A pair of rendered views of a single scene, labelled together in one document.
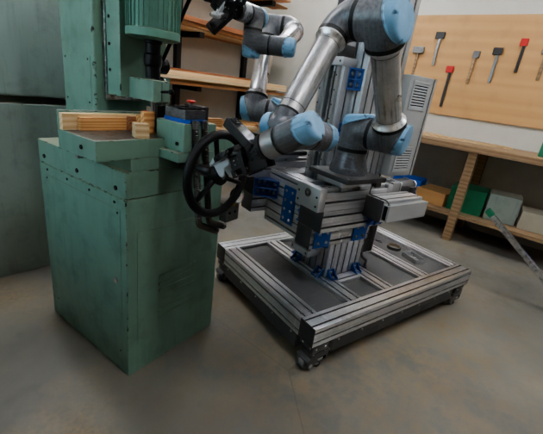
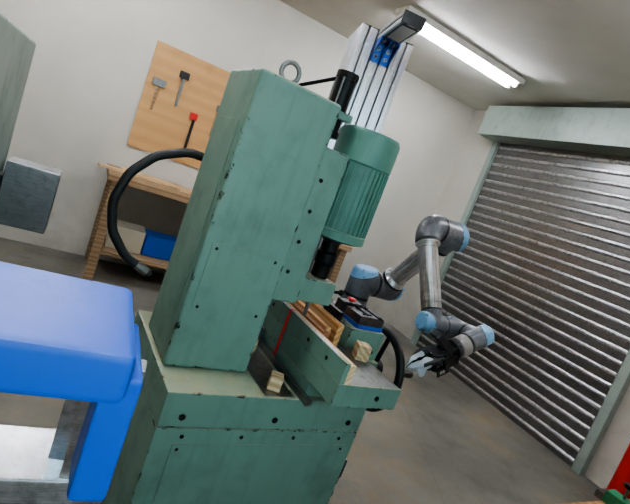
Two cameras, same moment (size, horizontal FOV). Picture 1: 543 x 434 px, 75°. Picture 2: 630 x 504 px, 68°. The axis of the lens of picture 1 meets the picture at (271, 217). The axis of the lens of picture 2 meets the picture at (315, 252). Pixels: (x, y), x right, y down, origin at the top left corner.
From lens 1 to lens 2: 1.90 m
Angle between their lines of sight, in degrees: 64
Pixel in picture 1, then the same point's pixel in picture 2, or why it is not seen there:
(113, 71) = (292, 274)
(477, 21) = (221, 76)
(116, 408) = not seen: outside the picture
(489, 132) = not seen: hidden behind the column
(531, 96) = not seen: hidden behind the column
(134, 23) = (357, 236)
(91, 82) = (269, 291)
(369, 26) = (454, 243)
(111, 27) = (309, 225)
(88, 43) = (282, 243)
